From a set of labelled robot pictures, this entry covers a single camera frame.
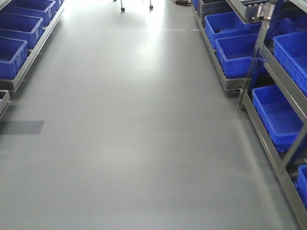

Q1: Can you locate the blue bin right far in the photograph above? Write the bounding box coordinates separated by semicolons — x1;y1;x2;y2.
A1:
205;12;250;49

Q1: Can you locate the blue bin right lower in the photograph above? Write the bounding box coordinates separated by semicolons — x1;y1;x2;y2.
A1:
252;85;303;153

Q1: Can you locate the blue bin left far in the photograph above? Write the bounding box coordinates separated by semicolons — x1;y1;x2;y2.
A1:
1;0;56;27

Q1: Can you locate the grey shelf rack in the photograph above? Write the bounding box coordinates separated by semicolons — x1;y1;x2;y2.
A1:
192;0;307;230
0;2;66;118

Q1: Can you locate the blue bin left near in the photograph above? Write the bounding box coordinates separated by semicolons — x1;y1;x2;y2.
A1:
0;37;27;80

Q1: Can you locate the right grey shelf rack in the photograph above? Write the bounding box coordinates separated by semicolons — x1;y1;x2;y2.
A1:
192;0;307;230

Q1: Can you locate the left grey shelf rack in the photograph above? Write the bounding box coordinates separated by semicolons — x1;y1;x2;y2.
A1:
0;2;66;118

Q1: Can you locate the blue bin left middle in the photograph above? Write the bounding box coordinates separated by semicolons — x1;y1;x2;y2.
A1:
0;13;43;49

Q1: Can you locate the blue bin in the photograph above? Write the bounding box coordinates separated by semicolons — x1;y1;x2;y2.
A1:
252;85;303;153
0;37;27;80
0;13;43;49
1;0;56;27
205;12;250;49
215;34;258;79

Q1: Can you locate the blue bin upper shelf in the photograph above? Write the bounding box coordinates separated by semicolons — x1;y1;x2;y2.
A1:
273;31;307;95

